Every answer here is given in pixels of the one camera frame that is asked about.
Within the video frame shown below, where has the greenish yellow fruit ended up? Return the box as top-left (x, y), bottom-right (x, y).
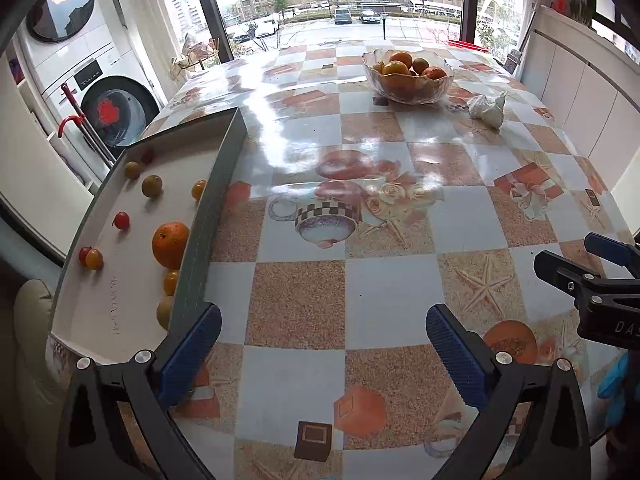
top-left (156, 296), bottom-right (174, 330)

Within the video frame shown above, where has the yellow orange fruit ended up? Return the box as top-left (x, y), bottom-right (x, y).
top-left (163, 270), bottom-right (179, 297)
top-left (191, 180), bottom-right (206, 200)

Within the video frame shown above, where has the large orange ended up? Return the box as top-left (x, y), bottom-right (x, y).
top-left (152, 222), bottom-right (190, 270)

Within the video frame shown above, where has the small orange tangerine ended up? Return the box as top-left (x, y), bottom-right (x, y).
top-left (85, 248), bottom-right (104, 271)

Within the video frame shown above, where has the green-brown round fruit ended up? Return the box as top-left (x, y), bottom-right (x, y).
top-left (141, 174), bottom-right (163, 200)

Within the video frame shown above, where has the small yellow-green fruit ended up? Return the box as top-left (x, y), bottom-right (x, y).
top-left (124, 160), bottom-right (142, 180)

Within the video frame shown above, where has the small red tomato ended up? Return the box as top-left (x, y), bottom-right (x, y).
top-left (140, 148), bottom-right (155, 166)

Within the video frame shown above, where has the blue gloved hand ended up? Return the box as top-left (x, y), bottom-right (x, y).
top-left (597, 352), bottom-right (629, 428)

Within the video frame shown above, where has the grey shallow box tray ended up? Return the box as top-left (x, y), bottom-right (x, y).
top-left (51, 108), bottom-right (246, 364)

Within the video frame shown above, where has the beige leather sofa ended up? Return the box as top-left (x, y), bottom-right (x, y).
top-left (13, 280), bottom-right (65, 479)

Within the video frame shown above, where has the white low cabinet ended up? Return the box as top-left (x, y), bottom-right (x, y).
top-left (516, 6), bottom-right (639, 188)

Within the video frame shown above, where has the red plastic bucket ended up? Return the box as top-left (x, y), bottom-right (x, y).
top-left (447, 40), bottom-right (490, 53)

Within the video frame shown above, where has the glass fruit bowl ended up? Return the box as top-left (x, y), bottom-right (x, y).
top-left (361, 48), bottom-right (454, 105)

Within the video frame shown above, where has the white washing machine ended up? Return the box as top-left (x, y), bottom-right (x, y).
top-left (17, 0), bottom-right (160, 157)

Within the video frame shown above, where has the red handled mop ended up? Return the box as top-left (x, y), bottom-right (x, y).
top-left (58, 82), bottom-right (116, 168)

